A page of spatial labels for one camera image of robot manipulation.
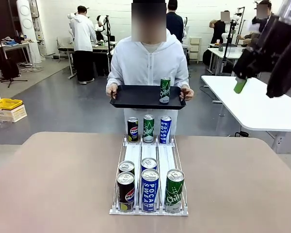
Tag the person in white hoodie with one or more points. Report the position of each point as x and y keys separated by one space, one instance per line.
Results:
x=148 y=65

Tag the black serving tray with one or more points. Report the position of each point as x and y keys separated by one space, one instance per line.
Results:
x=135 y=97

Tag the grey background desk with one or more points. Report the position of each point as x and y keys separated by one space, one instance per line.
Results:
x=99 y=47

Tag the person's left forearm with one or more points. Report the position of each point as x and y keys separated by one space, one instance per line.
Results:
x=184 y=77

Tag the blue Pocari Sweat can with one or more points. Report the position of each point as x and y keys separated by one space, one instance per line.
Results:
x=150 y=191
x=149 y=163
x=165 y=129

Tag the white crate with yellow lid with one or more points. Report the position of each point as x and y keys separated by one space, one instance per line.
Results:
x=12 y=114

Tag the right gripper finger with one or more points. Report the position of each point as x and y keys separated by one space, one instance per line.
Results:
x=283 y=72
x=240 y=86

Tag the green Chilsung cider can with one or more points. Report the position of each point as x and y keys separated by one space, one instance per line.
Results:
x=174 y=191
x=165 y=91
x=148 y=128

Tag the person in grey jacket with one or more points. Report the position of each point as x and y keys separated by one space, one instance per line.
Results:
x=263 y=7

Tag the person's right hand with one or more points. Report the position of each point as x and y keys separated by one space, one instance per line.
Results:
x=111 y=91

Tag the white drawer cabinet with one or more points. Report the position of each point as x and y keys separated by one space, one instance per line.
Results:
x=195 y=51

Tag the person in dark navy top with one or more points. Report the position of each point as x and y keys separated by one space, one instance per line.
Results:
x=174 y=24

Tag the person in black shirt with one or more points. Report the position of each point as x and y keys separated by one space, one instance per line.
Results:
x=219 y=31

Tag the white can dispenser rack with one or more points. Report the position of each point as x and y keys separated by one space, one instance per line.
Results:
x=165 y=157

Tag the black tripod stand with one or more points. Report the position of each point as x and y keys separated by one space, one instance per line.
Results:
x=9 y=69

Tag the person's right forearm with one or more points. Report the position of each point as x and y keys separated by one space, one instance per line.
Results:
x=112 y=77

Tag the white background desk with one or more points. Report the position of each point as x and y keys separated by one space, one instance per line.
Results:
x=228 y=52

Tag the person's left hand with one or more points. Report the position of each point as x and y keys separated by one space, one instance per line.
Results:
x=188 y=94

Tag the black Pepsi can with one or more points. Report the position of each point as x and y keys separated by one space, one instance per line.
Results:
x=126 y=191
x=126 y=167
x=133 y=129

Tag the man in white shirt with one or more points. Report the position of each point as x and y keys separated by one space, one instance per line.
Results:
x=82 y=31

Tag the large white table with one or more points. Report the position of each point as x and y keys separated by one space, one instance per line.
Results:
x=257 y=109

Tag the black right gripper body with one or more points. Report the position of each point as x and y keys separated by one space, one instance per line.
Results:
x=264 y=48

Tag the black camera tripod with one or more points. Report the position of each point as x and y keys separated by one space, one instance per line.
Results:
x=226 y=55

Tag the cluttered white side table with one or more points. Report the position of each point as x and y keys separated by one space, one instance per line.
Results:
x=14 y=44

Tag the clear plastic container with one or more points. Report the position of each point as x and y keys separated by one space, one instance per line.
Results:
x=0 y=123

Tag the black pole stand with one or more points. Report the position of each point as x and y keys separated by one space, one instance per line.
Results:
x=109 y=36

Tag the white tower air conditioner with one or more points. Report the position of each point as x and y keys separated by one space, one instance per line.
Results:
x=26 y=24

